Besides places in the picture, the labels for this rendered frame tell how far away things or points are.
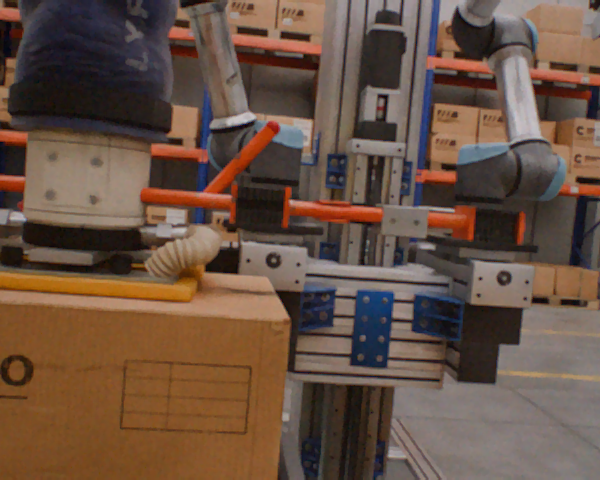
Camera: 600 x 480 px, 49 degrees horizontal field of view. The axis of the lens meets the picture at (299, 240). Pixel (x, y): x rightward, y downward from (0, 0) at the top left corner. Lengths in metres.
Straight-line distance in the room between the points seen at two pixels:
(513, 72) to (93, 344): 1.34
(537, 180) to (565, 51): 7.71
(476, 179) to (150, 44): 0.90
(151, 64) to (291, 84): 8.67
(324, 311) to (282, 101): 8.14
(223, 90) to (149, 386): 0.93
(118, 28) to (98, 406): 0.48
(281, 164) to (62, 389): 0.83
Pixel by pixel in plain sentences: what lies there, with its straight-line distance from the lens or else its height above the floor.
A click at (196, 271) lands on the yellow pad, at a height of 0.97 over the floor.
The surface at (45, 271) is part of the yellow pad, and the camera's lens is 0.89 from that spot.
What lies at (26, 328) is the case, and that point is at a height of 0.92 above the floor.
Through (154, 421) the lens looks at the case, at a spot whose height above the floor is 0.82.
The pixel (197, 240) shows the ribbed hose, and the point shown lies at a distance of 0.88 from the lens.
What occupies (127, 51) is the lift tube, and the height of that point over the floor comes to 1.27.
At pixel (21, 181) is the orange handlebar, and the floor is 1.08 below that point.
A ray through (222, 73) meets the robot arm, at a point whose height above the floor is 1.37.
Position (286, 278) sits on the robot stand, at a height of 0.93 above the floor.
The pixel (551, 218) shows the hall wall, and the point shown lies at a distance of 10.56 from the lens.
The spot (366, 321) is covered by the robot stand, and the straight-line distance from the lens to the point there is 1.52.
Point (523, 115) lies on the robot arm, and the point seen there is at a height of 1.35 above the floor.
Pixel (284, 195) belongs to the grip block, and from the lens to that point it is 0.93.
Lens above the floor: 1.09
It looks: 3 degrees down
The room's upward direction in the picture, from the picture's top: 5 degrees clockwise
